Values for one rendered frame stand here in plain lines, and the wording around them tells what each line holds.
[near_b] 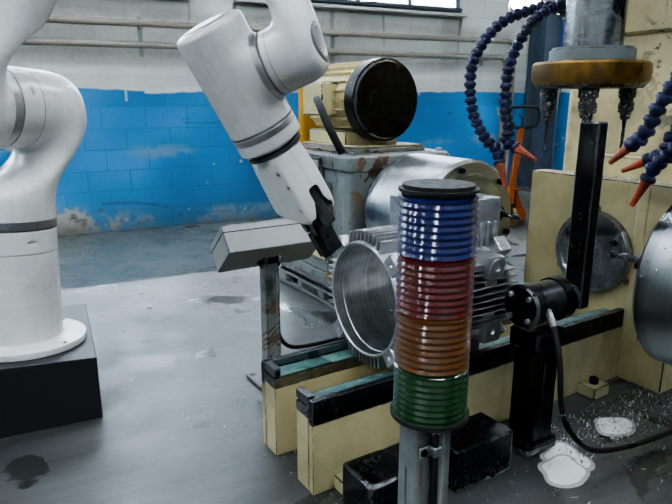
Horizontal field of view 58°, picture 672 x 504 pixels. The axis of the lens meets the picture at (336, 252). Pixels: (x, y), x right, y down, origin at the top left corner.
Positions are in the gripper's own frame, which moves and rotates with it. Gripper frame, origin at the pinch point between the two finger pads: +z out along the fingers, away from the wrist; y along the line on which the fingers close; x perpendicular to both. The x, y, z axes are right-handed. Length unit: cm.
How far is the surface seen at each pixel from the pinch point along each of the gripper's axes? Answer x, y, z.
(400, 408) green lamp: -15.2, 36.0, -3.3
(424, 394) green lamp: -13.6, 37.8, -4.5
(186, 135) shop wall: 129, -533, 94
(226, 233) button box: -7.4, -16.7, -2.8
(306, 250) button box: 2.6, -16.8, 8.4
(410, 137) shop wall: 352, -501, 233
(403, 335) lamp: -12.0, 36.0, -8.7
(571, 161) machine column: 59, -9, 26
